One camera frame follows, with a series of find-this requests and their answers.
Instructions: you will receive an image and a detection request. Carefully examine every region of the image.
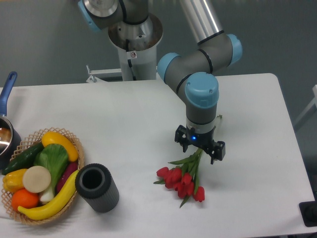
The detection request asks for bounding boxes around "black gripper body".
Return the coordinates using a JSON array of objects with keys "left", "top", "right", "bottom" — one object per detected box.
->
[{"left": 183, "top": 127, "right": 215, "bottom": 152}]

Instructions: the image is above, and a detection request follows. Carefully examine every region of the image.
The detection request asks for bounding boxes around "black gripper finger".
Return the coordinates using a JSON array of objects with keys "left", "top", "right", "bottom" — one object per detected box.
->
[
  {"left": 208, "top": 140, "right": 225, "bottom": 165},
  {"left": 174, "top": 125, "right": 188, "bottom": 152}
]

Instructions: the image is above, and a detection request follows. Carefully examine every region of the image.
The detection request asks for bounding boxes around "red tulip bouquet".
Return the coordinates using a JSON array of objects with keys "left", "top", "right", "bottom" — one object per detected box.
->
[{"left": 154, "top": 148, "right": 208, "bottom": 207}]

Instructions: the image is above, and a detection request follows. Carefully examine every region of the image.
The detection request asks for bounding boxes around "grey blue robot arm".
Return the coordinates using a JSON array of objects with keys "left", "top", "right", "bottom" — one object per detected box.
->
[{"left": 78, "top": 0, "right": 242, "bottom": 161}]

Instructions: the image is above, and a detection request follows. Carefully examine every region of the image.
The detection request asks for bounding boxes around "dark grey ribbed vase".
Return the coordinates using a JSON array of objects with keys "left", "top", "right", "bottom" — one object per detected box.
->
[{"left": 75, "top": 163, "right": 119, "bottom": 213}]

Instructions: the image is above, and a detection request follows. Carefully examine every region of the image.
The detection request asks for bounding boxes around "black device at edge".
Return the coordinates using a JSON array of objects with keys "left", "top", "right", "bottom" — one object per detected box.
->
[{"left": 299, "top": 201, "right": 317, "bottom": 227}]

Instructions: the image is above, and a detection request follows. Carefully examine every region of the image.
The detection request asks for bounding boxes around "purple sweet potato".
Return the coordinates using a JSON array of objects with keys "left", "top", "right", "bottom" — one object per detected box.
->
[{"left": 55, "top": 162, "right": 78, "bottom": 193}]

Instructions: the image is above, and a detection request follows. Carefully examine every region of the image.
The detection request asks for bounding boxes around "green bok choy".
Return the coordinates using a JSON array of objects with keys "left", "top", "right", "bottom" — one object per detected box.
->
[{"left": 34, "top": 144, "right": 68, "bottom": 204}]

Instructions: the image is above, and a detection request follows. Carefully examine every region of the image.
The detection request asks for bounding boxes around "yellow squash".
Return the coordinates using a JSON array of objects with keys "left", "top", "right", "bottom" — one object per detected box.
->
[{"left": 42, "top": 131, "right": 79, "bottom": 162}]

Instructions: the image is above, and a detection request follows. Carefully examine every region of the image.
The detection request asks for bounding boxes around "woven wicker basket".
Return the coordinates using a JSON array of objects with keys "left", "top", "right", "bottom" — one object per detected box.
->
[{"left": 1, "top": 127, "right": 84, "bottom": 225}]

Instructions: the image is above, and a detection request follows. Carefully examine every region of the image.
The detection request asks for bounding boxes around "beige round slice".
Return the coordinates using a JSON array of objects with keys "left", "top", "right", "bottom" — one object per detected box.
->
[{"left": 22, "top": 166, "right": 51, "bottom": 193}]

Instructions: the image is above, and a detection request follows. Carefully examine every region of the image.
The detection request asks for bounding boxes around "yellow banana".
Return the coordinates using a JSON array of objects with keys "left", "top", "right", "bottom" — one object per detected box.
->
[{"left": 18, "top": 170, "right": 79, "bottom": 221}]

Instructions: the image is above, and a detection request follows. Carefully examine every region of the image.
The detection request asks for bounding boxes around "green cucumber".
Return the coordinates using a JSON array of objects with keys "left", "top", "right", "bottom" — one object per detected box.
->
[{"left": 2, "top": 142, "right": 44, "bottom": 175}]

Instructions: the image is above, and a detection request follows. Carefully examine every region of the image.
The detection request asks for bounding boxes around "orange fruit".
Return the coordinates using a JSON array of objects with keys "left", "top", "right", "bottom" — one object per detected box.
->
[{"left": 11, "top": 188, "right": 39, "bottom": 212}]

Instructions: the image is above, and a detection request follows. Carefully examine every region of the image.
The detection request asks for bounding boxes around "yellow bell pepper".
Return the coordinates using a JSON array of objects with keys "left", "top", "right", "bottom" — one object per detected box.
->
[{"left": 2, "top": 169, "right": 28, "bottom": 193}]

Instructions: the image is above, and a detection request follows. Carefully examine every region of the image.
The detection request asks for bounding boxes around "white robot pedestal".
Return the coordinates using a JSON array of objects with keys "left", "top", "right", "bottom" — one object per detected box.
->
[{"left": 86, "top": 13, "right": 164, "bottom": 83}]

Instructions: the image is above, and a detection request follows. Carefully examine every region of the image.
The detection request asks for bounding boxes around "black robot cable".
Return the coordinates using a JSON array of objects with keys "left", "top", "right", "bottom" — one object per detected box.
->
[{"left": 125, "top": 39, "right": 137, "bottom": 81}]

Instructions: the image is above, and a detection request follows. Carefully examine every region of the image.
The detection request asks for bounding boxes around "white frame at right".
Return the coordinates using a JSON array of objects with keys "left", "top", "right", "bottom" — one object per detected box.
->
[{"left": 293, "top": 85, "right": 317, "bottom": 131}]

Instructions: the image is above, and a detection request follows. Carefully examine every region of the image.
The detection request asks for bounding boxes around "blue handled saucepan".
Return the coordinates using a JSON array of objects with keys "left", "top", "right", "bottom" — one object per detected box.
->
[{"left": 0, "top": 71, "right": 21, "bottom": 170}]

